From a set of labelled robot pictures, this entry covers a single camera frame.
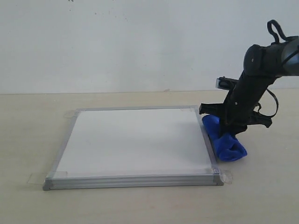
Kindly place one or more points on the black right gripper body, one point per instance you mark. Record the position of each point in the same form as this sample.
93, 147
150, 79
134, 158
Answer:
237, 112

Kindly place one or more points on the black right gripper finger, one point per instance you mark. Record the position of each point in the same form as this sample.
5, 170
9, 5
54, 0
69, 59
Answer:
223, 126
238, 128

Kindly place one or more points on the blue cloth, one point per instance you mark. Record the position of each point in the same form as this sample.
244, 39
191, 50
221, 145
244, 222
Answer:
226, 146

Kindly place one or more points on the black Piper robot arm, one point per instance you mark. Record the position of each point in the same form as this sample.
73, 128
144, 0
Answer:
262, 66

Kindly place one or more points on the clear tape front right corner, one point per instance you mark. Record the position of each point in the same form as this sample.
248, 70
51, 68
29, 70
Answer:
226, 177

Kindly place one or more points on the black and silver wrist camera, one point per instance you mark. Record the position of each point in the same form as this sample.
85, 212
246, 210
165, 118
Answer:
225, 83

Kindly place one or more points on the white board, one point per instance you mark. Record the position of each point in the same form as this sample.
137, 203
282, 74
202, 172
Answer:
118, 147

